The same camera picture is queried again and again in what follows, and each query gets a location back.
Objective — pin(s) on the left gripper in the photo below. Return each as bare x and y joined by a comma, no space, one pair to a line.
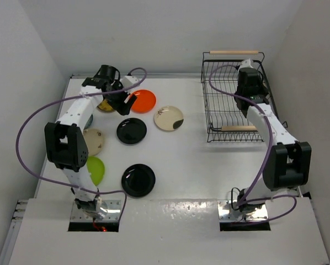
121,106

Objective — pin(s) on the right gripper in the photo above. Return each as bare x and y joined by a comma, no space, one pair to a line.
264,89

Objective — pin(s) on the yellow patterned plate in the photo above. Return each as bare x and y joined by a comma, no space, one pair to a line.
105,107

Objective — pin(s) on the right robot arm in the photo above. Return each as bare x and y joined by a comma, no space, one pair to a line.
287,162

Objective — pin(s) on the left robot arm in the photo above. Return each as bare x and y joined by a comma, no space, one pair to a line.
65,143

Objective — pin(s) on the orange plate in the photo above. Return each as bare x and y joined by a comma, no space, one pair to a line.
145,101

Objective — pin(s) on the black plate centre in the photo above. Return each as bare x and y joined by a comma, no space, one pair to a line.
131,131

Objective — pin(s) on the cream plate black blotch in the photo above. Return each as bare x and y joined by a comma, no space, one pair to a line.
168,118

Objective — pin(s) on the blue floral plate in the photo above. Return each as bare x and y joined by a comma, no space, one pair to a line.
89,122

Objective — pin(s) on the cream plate with calligraphy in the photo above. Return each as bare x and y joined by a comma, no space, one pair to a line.
94,139

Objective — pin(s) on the lime green plate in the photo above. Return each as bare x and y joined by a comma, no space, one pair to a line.
96,169

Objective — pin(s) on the black plate near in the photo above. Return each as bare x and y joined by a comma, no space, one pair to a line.
138,180

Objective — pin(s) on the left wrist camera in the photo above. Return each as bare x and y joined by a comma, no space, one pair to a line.
128,81

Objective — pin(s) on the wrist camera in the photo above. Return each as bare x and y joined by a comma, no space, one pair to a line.
247,63
128,81

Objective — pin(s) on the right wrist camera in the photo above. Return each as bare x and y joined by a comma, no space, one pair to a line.
247,63

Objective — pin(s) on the black wire dish rack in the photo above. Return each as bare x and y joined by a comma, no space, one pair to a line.
219,74

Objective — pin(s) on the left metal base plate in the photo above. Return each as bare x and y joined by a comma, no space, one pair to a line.
108,211

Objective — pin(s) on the metal base plate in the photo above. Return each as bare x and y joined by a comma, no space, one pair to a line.
108,211
250,213

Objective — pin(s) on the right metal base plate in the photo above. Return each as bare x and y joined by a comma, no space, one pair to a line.
250,213

